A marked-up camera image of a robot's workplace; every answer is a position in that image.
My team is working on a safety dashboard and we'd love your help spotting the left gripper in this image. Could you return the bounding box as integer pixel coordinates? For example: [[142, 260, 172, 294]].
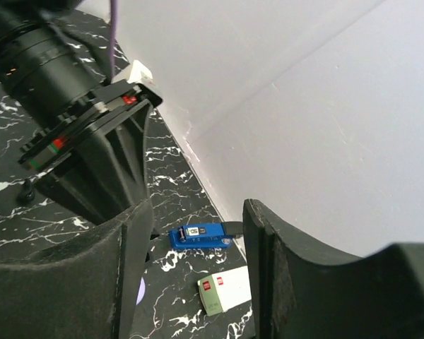
[[18, 80, 163, 225]]

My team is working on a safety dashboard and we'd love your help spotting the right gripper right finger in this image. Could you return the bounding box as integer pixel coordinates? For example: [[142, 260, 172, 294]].
[[243, 199, 424, 338]]

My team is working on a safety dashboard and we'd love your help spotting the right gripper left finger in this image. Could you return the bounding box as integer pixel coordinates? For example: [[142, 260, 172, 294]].
[[0, 200, 153, 338]]

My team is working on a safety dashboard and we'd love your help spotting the purple earbud case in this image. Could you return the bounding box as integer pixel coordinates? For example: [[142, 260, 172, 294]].
[[136, 278, 146, 305]]

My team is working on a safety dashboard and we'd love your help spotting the black earbud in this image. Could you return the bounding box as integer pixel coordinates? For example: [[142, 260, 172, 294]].
[[16, 178, 35, 204]]

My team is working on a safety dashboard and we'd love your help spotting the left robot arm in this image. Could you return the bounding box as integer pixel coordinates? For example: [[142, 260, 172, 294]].
[[0, 1, 163, 224]]

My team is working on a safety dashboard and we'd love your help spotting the white box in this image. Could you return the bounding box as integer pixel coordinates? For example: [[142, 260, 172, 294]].
[[197, 266, 252, 316]]

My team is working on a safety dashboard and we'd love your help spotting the blue black tool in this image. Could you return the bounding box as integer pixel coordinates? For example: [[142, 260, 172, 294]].
[[169, 221, 243, 251]]

